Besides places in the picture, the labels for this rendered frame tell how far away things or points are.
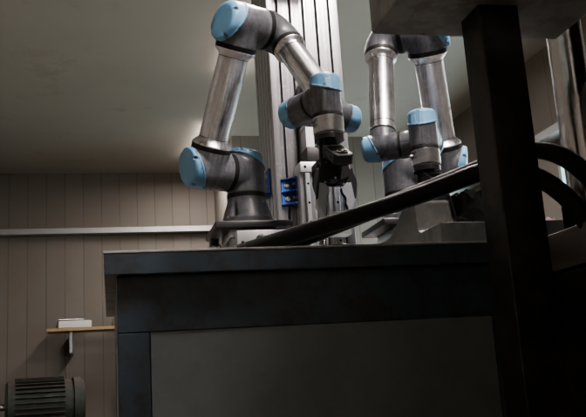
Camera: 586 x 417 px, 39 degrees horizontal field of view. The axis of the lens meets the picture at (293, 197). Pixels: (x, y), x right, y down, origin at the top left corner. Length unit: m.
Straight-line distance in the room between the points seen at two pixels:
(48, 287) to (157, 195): 1.58
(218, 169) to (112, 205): 7.36
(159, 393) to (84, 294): 8.20
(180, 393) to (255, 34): 1.24
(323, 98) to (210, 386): 0.86
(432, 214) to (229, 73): 0.84
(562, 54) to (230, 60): 1.11
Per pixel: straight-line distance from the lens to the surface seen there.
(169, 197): 9.76
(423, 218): 1.73
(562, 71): 1.46
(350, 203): 1.93
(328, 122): 1.96
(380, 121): 2.32
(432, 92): 2.51
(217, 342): 1.36
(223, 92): 2.34
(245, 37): 2.32
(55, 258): 9.60
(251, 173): 2.43
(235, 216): 2.39
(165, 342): 1.35
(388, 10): 1.19
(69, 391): 7.42
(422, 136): 2.16
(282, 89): 2.76
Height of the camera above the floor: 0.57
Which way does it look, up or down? 13 degrees up
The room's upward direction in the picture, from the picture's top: 4 degrees counter-clockwise
